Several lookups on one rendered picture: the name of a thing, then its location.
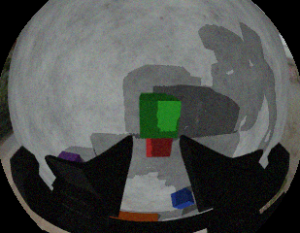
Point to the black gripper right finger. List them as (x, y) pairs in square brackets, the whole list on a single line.
[(209, 172)]

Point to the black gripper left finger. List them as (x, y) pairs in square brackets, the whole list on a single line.
[(105, 175)]

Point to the blue block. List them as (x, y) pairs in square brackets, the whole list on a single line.
[(182, 198)]

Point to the purple block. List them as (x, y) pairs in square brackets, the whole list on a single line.
[(70, 156)]

